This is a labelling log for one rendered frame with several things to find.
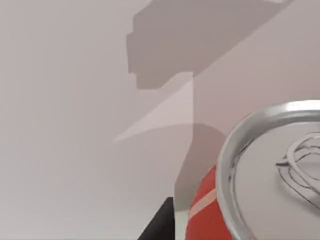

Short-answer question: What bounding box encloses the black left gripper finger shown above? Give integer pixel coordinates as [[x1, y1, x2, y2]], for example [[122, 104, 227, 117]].
[[136, 196, 175, 240]]

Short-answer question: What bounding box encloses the red and white can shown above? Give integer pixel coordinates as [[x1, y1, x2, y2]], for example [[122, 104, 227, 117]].
[[185, 99, 320, 240]]

